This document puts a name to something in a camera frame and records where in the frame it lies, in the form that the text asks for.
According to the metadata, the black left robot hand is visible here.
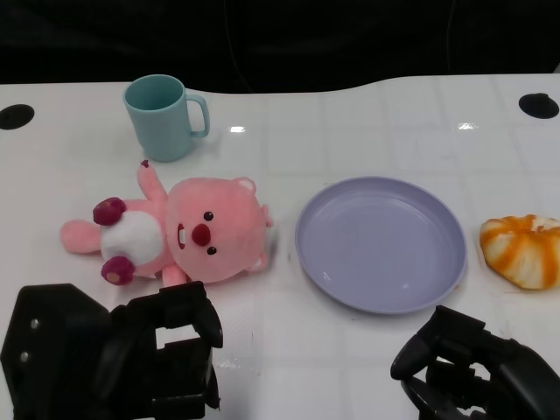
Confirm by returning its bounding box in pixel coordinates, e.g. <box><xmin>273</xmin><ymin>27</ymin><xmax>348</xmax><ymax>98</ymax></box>
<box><xmin>0</xmin><ymin>280</ymin><xmax>225</xmax><ymax>420</ymax></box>

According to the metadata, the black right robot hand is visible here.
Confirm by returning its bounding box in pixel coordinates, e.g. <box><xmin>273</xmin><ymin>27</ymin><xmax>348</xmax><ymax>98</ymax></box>
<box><xmin>389</xmin><ymin>304</ymin><xmax>560</xmax><ymax>420</ymax></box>

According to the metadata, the pink plush beaver doll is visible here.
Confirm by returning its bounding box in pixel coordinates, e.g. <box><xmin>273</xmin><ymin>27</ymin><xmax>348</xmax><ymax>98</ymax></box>
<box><xmin>60</xmin><ymin>159</ymin><xmax>276</xmax><ymax>288</ymax></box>

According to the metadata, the lavender plastic plate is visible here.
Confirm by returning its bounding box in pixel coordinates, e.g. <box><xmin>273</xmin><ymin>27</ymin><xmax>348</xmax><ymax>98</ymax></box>
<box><xmin>294</xmin><ymin>175</ymin><xmax>469</xmax><ymax>315</ymax></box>

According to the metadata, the orange white striped bread toy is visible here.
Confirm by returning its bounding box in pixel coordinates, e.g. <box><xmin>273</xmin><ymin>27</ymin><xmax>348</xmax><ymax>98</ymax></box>
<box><xmin>479</xmin><ymin>213</ymin><xmax>560</xmax><ymax>291</ymax></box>

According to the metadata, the light blue plastic mug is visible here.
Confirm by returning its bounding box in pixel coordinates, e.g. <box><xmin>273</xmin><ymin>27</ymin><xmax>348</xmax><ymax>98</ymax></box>
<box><xmin>122</xmin><ymin>74</ymin><xmax>211</xmax><ymax>164</ymax></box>

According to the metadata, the black round table grommet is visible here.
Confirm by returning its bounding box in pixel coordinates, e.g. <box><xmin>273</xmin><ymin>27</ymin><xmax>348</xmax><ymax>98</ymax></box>
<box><xmin>0</xmin><ymin>103</ymin><xmax>35</xmax><ymax>130</ymax></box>
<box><xmin>518</xmin><ymin>92</ymin><xmax>560</xmax><ymax>118</ymax></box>

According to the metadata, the thin black hanging cable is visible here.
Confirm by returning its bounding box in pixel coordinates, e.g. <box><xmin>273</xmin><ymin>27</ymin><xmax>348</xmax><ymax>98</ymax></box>
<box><xmin>222</xmin><ymin>0</ymin><xmax>255</xmax><ymax>93</ymax></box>
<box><xmin>445</xmin><ymin>0</ymin><xmax>459</xmax><ymax>74</ymax></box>

